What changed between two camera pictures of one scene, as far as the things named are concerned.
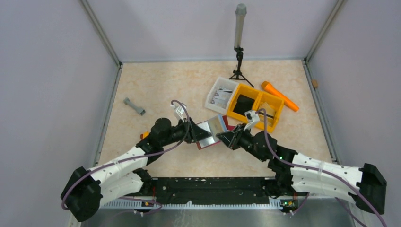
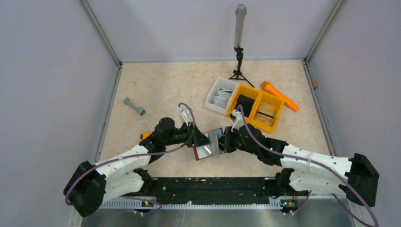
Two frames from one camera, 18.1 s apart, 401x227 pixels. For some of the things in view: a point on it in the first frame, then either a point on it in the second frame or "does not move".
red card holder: x=210 y=141 to x=200 y=152
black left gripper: x=192 y=133 does not move
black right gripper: x=236 y=140 does not move
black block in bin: x=244 y=103 does not move
